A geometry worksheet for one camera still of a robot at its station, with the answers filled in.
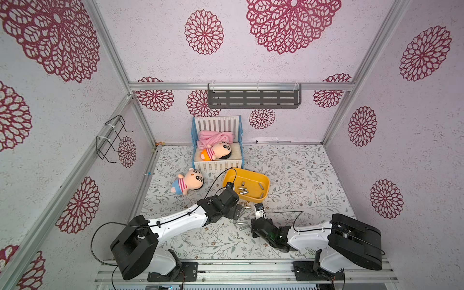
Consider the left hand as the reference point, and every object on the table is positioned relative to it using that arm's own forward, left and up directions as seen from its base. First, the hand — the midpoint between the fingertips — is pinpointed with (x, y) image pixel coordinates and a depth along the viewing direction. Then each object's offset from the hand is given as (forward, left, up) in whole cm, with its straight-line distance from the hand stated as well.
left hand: (228, 206), depth 85 cm
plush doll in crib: (+31, +5, +5) cm, 32 cm away
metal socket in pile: (-6, -7, -6) cm, 11 cm away
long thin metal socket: (+15, -18, -7) cm, 24 cm away
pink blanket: (+43, +11, +3) cm, 45 cm away
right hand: (-4, -13, -8) cm, 16 cm away
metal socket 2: (+2, -9, -7) cm, 11 cm away
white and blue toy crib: (+50, +6, +8) cm, 51 cm away
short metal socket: (+11, -8, -6) cm, 15 cm away
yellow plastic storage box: (+16, -12, -8) cm, 21 cm away
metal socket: (+16, -8, -7) cm, 19 cm away
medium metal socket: (+13, -7, -6) cm, 15 cm away
